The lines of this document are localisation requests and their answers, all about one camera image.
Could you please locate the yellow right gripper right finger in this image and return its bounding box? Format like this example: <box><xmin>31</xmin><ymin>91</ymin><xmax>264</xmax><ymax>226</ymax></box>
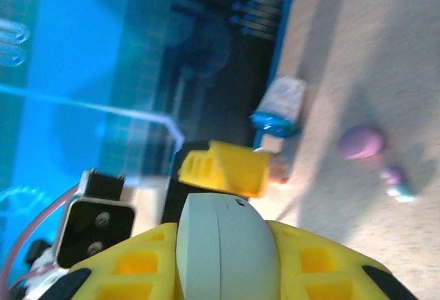
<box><xmin>267</xmin><ymin>219</ymin><xmax>419</xmax><ymax>300</ymax></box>

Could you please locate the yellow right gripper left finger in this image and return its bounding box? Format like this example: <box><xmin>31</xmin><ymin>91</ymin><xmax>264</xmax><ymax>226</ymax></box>
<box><xmin>36</xmin><ymin>222</ymin><xmax>182</xmax><ymax>300</ymax></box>

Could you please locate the pale green earbud charging case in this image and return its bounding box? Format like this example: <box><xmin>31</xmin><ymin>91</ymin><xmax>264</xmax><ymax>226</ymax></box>
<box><xmin>175</xmin><ymin>192</ymin><xmax>280</xmax><ymax>300</ymax></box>

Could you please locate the purple earbud charging case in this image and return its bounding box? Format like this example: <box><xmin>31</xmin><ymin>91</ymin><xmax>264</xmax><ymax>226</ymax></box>
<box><xmin>338</xmin><ymin>124</ymin><xmax>385</xmax><ymax>161</ymax></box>

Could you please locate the orange printed dessert can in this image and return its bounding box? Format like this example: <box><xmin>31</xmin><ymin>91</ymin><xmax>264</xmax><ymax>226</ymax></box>
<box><xmin>269</xmin><ymin>155</ymin><xmax>289</xmax><ymax>186</ymax></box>

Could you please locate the yogurt cup with blue lid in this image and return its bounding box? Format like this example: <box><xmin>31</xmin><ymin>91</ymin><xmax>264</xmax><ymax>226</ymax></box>
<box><xmin>249</xmin><ymin>75</ymin><xmax>308</xmax><ymax>139</ymax></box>

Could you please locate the purple wireless earbud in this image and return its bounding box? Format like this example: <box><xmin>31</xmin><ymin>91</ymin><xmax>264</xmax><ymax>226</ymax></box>
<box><xmin>379</xmin><ymin>165</ymin><xmax>407</xmax><ymax>184</ymax></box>

